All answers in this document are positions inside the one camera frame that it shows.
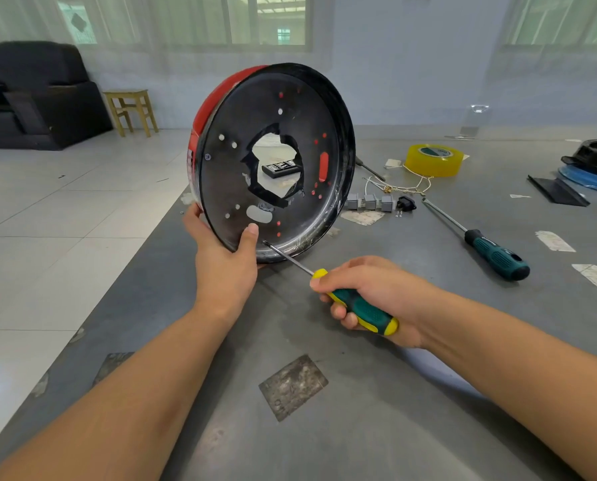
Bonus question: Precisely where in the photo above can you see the person's right hand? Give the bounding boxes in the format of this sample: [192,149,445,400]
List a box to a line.
[310,255,432,350]

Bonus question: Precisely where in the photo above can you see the person's left hand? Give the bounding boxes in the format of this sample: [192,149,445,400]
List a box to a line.
[183,202,260,321]

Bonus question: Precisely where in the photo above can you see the green yellow handle screwdriver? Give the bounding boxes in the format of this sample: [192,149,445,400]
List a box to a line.
[262,240,399,337]

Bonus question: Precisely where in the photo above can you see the white yellow wires bundle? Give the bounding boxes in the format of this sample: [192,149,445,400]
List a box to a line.
[363,164,433,196]

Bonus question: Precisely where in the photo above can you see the black metal round plate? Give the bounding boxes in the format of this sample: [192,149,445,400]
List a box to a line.
[193,62,356,264]

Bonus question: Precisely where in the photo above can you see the red plastic ring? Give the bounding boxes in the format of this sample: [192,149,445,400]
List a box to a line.
[187,64,330,241]

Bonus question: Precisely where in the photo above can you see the person's left forearm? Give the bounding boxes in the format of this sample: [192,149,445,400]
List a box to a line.
[0,300,239,481]

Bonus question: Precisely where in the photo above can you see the person's right forearm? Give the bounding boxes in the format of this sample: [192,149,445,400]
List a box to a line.
[413,290,597,481]

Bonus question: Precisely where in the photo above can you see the white torn tape patch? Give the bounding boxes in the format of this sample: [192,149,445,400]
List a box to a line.
[340,210,385,227]

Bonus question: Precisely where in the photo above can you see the dark green black screwdriver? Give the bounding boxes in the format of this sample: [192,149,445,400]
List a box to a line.
[422,197,531,282]

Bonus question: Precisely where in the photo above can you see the black bit set case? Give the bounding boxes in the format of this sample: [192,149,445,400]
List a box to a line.
[262,160,302,180]

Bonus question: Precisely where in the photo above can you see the yellow tape roll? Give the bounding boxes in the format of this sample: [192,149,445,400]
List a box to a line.
[404,143,465,178]

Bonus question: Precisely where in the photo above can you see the white label sticker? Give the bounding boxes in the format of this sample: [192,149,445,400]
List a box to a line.
[572,264,597,294]
[535,230,577,253]

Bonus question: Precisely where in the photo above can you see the clear acrylic stand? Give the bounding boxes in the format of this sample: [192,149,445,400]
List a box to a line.
[446,104,491,141]

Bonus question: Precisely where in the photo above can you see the black flat plate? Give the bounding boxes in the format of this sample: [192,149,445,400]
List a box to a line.
[526,174,591,208]

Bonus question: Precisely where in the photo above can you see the wooden stool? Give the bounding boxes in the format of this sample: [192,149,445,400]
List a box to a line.
[103,89,159,138]

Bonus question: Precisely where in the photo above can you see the wide sheer curtain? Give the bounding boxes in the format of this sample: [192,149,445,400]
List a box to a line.
[0,0,337,75]

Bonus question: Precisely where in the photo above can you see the black round housing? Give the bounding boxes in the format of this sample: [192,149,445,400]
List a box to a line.
[561,139,597,178]

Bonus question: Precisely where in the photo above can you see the black armchair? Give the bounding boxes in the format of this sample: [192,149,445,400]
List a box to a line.
[0,41,114,151]

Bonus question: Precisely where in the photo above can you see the wide window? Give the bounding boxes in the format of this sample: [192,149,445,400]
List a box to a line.
[57,0,313,49]

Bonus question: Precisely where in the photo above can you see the narrow sheer curtain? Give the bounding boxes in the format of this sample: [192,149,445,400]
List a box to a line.
[486,0,597,81]

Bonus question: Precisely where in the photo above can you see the narrow window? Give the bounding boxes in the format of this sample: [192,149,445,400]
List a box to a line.
[503,0,597,48]

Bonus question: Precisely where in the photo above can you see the wooden handle screwdriver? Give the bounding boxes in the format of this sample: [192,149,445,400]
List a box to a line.
[354,156,387,182]

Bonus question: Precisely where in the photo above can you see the blue plastic ring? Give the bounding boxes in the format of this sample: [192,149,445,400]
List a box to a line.
[558,164,597,197]

